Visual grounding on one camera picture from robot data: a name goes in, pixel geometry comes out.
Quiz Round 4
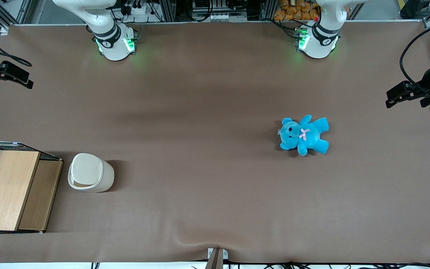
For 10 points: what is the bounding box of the white trash can lid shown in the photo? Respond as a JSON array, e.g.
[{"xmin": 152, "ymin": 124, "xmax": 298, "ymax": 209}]
[{"xmin": 71, "ymin": 153, "xmax": 100, "ymax": 186}]

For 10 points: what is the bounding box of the white round trash can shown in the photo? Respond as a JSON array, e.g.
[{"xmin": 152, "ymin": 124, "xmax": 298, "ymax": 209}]
[{"xmin": 68, "ymin": 153, "xmax": 115, "ymax": 193}]

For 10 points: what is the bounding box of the blue teddy bear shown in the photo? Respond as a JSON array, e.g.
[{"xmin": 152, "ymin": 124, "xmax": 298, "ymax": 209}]
[{"xmin": 278, "ymin": 115, "xmax": 330, "ymax": 157}]

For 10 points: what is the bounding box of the light wooden board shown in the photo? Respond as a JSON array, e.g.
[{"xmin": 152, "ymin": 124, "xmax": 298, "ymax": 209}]
[{"xmin": 0, "ymin": 151, "xmax": 41, "ymax": 231}]

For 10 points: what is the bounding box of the dark wooden board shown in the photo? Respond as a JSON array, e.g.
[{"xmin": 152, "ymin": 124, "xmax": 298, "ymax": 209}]
[{"xmin": 18, "ymin": 160, "xmax": 63, "ymax": 231}]

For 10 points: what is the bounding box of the orange plush toys pile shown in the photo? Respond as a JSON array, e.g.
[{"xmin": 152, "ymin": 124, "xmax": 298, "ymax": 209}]
[{"xmin": 273, "ymin": 0, "xmax": 350, "ymax": 21}]

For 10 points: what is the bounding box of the white power strip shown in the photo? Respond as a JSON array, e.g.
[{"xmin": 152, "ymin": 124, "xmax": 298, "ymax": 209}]
[{"xmin": 123, "ymin": 3, "xmax": 153, "ymax": 16}]

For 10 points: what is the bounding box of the brown table cover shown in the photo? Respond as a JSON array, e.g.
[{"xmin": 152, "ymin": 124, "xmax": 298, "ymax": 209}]
[{"xmin": 0, "ymin": 21, "xmax": 430, "ymax": 264}]

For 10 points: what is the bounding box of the grey electronics box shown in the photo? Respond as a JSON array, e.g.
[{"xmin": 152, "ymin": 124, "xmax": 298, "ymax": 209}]
[{"xmin": 192, "ymin": 0, "xmax": 248, "ymax": 22}]

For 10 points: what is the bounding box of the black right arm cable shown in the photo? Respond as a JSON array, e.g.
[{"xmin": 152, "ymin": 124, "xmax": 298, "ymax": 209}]
[{"xmin": 0, "ymin": 28, "xmax": 32, "ymax": 68}]

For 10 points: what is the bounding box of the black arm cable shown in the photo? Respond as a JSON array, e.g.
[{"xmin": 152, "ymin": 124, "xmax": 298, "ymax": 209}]
[
  {"xmin": 0, "ymin": 28, "xmax": 32, "ymax": 68},
  {"xmin": 399, "ymin": 19, "xmax": 430, "ymax": 95}
]

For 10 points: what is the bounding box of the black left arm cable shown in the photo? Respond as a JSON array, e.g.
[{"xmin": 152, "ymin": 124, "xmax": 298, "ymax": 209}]
[{"xmin": 399, "ymin": 19, "xmax": 430, "ymax": 95}]

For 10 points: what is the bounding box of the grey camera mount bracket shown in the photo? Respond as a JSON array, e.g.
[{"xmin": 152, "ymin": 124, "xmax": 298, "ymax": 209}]
[{"xmin": 207, "ymin": 247, "xmax": 229, "ymax": 269}]

